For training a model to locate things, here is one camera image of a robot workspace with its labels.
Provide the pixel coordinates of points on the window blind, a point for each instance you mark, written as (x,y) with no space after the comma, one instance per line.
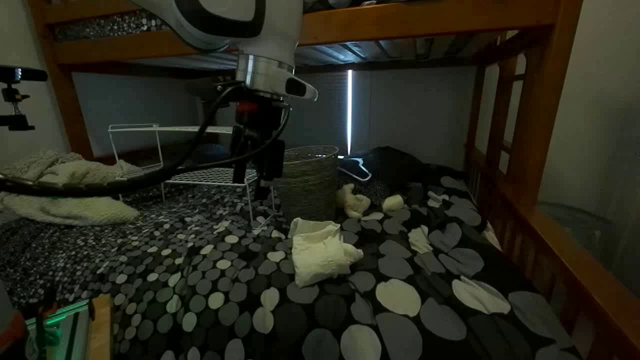
(400,110)

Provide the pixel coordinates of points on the small rolled cream sock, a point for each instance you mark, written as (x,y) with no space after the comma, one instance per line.
(393,203)

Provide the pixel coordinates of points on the cream knitted blanket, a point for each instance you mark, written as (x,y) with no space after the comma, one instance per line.
(70,207)

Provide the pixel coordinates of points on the wooden bunk bed frame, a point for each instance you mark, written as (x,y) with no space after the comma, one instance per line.
(530,125)

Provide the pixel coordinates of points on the crumpled cream sock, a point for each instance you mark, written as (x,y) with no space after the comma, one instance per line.
(354,202)

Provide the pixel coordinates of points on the white clothes hanger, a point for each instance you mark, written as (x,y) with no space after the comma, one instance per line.
(361,172)

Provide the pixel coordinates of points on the black garment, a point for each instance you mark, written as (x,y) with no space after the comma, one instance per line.
(400,165)

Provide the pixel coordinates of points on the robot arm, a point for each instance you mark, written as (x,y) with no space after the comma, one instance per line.
(270,30)

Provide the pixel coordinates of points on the black dotted bedspread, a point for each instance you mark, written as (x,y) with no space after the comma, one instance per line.
(210,280)

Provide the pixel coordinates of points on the white towel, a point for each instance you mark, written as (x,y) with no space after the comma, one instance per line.
(320,252)

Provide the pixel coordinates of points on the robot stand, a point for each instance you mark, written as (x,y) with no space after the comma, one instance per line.
(55,332)

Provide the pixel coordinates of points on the dotted bunk mattress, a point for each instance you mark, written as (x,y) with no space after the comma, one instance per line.
(110,25)

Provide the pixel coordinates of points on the silver mesh bucket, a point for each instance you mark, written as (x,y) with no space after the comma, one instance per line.
(307,185)

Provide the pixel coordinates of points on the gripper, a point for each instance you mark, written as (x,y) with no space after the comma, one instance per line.
(260,122)

